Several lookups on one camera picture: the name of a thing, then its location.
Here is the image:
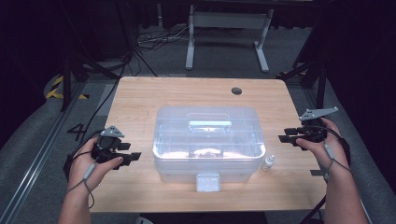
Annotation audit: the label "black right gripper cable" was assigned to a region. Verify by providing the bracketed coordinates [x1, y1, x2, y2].
[299, 123, 352, 224]

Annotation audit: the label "aluminium floor rail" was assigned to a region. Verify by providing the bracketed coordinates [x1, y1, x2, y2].
[0, 81, 88, 224]

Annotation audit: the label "person's left hand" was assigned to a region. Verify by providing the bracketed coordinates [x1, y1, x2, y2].
[67, 136, 124, 192]

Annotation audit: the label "grey right wrist cord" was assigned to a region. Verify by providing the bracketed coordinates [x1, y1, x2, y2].
[322, 143, 353, 183]

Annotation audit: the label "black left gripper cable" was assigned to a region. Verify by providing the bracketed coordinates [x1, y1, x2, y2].
[63, 129, 105, 181]

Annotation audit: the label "bundle of floor cables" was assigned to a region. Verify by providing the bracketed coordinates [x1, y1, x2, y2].
[135, 25, 191, 51]

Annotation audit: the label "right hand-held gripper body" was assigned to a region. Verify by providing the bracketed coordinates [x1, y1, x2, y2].
[298, 106, 339, 144]

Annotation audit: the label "black floor cable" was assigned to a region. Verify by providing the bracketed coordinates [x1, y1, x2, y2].
[81, 59, 132, 138]

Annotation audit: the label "small white bottle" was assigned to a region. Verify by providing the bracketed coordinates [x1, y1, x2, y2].
[261, 154, 276, 172]

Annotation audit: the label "clear plastic storage box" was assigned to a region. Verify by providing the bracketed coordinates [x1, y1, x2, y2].
[152, 105, 266, 192]

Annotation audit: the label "black metal stand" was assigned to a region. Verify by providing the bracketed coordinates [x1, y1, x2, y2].
[276, 57, 329, 110]
[59, 50, 121, 112]

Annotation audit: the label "grey metal desk frame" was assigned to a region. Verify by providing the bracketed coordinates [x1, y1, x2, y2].
[185, 4, 275, 74]

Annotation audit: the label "grey wrist cord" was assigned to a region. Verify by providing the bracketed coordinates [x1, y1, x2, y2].
[322, 143, 353, 183]
[61, 161, 96, 210]

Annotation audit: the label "person's right hand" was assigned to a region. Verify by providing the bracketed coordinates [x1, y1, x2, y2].
[295, 117, 351, 175]

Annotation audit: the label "grey left wrist cord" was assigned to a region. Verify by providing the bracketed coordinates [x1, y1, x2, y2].
[61, 161, 96, 210]

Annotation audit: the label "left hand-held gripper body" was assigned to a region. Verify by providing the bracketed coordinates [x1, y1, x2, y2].
[91, 125, 125, 164]

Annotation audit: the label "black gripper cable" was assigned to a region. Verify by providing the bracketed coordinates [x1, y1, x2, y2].
[63, 129, 105, 181]
[299, 123, 352, 224]

